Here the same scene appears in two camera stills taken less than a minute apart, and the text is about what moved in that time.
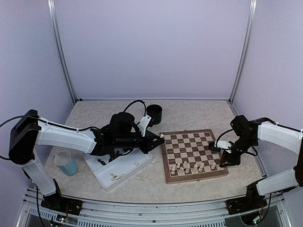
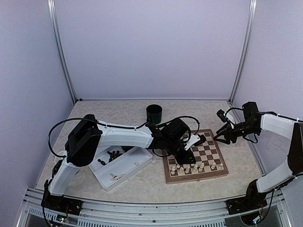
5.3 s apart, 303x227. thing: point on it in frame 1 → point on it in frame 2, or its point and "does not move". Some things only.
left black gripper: (149, 144) → (185, 160)
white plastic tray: (109, 170) does not move
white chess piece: (200, 169) does not move
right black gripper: (226, 157) → (229, 132)
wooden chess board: (187, 156) does not move
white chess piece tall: (195, 168) does not move
